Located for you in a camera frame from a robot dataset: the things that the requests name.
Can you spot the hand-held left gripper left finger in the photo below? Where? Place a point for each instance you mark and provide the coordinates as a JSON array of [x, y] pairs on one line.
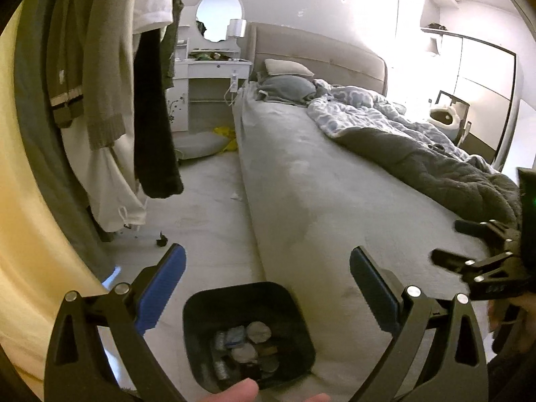
[[163, 293]]

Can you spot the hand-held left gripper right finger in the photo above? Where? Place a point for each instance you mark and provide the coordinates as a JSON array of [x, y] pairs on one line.
[[372, 293]]

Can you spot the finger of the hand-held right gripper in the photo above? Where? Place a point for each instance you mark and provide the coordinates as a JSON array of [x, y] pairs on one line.
[[485, 229], [465, 266]]

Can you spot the clear plastic wrapper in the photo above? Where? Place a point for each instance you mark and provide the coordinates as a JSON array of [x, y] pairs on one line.
[[226, 337]]

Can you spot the black trash bin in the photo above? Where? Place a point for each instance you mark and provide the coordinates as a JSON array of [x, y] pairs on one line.
[[293, 322]]

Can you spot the brown tape roll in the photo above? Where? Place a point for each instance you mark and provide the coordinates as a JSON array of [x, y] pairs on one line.
[[270, 350]]

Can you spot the person's right forearm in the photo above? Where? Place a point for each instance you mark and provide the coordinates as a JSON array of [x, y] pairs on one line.
[[515, 372]]

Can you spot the person's right hand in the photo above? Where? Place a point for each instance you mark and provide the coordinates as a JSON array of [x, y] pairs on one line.
[[498, 318]]

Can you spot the person's left hand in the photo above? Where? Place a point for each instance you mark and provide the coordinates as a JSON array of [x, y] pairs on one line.
[[238, 391]]

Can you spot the clothes rack base with caster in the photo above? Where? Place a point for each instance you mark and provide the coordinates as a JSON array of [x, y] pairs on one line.
[[161, 240]]

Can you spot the grey bed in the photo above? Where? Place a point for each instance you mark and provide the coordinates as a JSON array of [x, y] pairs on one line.
[[318, 201]]

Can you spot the white cat bed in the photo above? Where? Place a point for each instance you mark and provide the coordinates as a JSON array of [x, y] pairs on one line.
[[444, 119]]

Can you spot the yellow curtain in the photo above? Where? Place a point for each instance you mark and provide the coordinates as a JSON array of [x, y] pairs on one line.
[[33, 259]]

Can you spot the grey footstool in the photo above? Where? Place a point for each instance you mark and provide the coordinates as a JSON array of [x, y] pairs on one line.
[[197, 144]]

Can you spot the yellow cloth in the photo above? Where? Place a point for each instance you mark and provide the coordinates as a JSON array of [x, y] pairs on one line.
[[228, 144]]

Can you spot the blue patterned duvet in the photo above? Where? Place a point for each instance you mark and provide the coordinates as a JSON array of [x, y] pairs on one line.
[[360, 104]]

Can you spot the olive knit cardigan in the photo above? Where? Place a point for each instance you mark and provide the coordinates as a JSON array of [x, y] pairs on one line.
[[109, 83]]

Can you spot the grey pillow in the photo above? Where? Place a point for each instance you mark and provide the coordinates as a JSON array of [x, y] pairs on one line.
[[287, 88]]

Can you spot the white power strip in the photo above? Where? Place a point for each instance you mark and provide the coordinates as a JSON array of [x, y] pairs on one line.
[[233, 81]]

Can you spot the white vanity table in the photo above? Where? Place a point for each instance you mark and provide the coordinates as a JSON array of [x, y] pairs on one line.
[[209, 69]]

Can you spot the beige pillow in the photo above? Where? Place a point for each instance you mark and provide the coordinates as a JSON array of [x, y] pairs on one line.
[[289, 68]]

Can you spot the dark green knit sweater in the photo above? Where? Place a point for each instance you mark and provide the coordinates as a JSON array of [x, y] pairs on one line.
[[171, 50]]

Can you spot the striped olive sweater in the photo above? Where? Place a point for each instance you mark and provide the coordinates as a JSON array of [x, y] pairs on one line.
[[63, 71]]

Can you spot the grey upholstered headboard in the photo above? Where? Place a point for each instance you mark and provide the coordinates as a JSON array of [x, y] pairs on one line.
[[318, 46]]

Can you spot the silver table lamp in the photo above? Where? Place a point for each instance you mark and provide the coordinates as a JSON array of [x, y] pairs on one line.
[[237, 28]]

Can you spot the white wardrobe with dark frame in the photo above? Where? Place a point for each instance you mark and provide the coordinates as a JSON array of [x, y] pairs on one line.
[[481, 63]]

